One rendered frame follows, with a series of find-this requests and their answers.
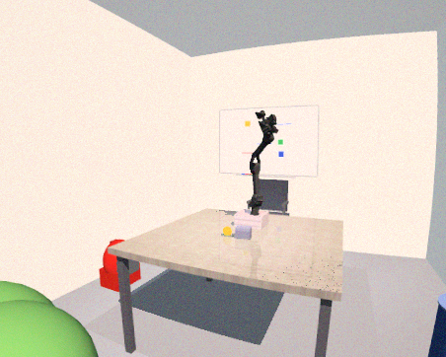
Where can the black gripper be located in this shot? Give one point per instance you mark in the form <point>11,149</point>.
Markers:
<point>264,125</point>

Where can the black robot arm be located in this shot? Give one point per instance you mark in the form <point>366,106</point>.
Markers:
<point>268,138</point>

